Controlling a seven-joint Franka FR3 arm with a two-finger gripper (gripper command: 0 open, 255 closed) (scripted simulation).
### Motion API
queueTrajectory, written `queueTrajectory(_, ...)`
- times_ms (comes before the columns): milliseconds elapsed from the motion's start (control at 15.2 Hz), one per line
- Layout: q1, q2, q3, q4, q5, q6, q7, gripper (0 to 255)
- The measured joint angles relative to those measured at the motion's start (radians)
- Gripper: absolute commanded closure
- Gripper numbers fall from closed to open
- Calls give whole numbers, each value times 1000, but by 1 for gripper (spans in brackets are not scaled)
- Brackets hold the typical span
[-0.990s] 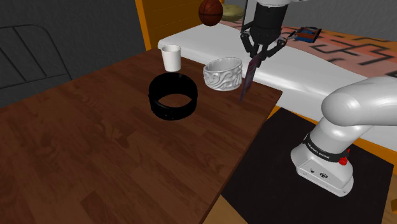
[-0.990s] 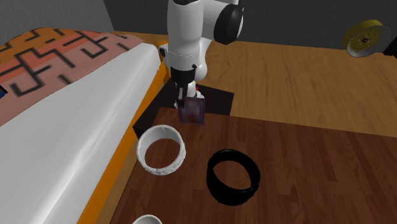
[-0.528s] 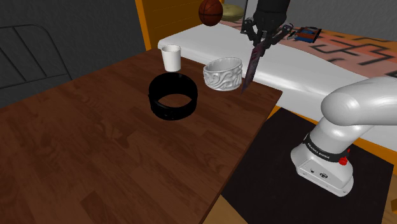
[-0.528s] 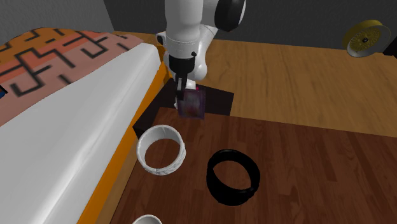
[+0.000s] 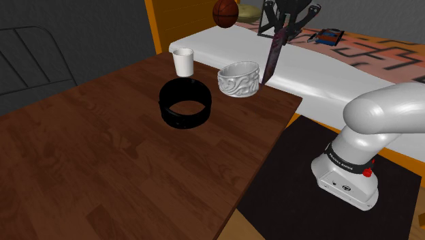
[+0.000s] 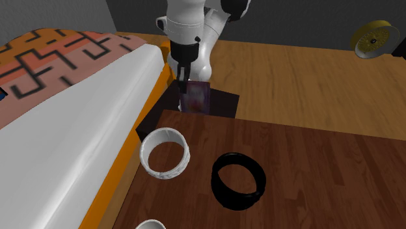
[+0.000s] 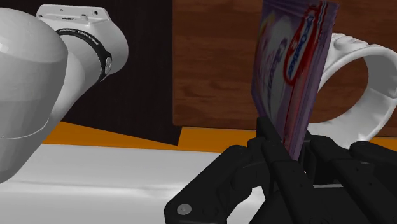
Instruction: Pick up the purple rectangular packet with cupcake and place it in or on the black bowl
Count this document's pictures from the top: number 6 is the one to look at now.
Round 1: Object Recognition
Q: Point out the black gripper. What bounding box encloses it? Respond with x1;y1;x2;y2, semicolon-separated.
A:
170;40;200;94

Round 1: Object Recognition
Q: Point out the purple box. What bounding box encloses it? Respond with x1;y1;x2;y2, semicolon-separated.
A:
178;80;211;115

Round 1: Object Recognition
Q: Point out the dark robot stand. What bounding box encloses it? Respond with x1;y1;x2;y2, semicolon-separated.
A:
135;79;240;142

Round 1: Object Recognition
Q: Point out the white round cup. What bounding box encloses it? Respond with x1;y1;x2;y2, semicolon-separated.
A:
134;219;167;229

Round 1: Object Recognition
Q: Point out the brown wooden table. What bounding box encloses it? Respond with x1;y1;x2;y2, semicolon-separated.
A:
111;109;406;229

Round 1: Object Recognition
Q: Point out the yellow wheel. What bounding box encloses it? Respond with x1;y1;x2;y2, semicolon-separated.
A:
349;20;401;60

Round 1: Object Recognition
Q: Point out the white ring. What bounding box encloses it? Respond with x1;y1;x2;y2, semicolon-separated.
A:
139;127;191;181

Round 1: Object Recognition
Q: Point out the black ring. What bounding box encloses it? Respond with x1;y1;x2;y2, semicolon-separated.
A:
210;152;267;211

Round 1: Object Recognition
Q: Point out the bed with orange frame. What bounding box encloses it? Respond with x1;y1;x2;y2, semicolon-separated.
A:
0;27;176;229

